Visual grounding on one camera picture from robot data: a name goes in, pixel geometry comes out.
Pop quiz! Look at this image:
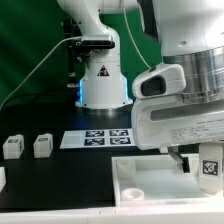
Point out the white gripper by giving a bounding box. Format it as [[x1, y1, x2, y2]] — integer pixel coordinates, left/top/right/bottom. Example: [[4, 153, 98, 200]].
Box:
[[131, 96, 224, 173]]

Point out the white square tabletop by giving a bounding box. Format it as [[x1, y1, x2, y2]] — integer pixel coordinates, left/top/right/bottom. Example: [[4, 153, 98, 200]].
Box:
[[112, 154, 224, 207]]

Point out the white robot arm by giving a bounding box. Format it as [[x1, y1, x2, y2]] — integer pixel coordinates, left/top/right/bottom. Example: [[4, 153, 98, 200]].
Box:
[[125, 0, 224, 150]]

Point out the white sheet with markers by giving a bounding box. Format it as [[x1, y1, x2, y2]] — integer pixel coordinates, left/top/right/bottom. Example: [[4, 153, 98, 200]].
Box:
[[60, 128, 134, 149]]

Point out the white obstacle piece left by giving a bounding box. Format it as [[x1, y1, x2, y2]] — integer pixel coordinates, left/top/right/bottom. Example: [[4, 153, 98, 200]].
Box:
[[0, 167, 6, 193]]

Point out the white front table rail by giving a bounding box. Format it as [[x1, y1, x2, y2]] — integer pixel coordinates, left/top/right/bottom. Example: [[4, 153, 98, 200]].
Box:
[[0, 203, 224, 224]]

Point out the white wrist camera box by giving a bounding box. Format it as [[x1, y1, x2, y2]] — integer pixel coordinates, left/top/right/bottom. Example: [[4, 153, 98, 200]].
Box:
[[132, 63, 186, 102]]

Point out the grey cable right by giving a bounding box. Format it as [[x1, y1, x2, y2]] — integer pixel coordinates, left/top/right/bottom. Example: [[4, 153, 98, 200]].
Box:
[[122, 0, 153, 71]]

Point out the grey cable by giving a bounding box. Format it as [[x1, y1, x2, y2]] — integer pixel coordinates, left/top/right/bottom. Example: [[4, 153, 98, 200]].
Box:
[[0, 36, 83, 111], [122, 0, 153, 71]]

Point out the grey cable left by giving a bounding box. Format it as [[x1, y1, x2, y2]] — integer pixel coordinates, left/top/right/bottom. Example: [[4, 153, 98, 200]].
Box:
[[0, 36, 83, 111]]

